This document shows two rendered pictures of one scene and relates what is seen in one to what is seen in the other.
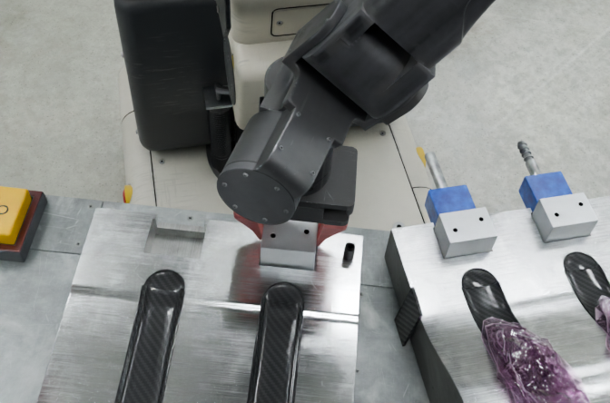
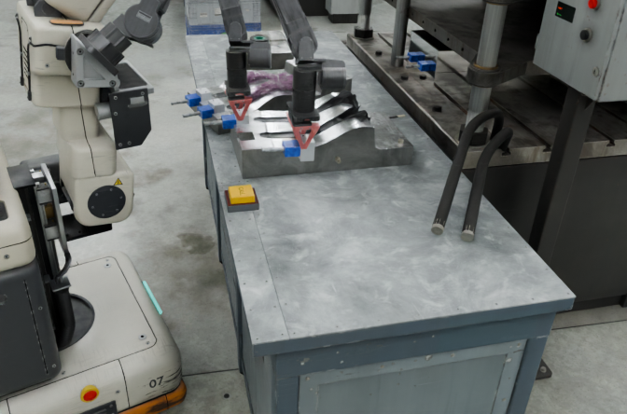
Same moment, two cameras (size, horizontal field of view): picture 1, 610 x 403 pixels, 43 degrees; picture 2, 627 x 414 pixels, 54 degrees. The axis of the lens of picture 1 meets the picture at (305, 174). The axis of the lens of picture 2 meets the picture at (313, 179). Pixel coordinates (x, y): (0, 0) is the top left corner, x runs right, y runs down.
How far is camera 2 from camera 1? 1.80 m
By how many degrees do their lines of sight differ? 76
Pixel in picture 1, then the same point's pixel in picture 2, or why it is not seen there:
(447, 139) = not seen: outside the picture
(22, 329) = (280, 187)
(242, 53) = (121, 171)
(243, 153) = (265, 51)
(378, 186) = (78, 276)
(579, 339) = not seen: hidden behind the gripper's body
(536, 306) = not seen: hidden behind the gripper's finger
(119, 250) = (257, 143)
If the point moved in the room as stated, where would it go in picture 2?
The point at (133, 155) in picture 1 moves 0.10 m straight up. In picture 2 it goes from (56, 393) to (49, 366)
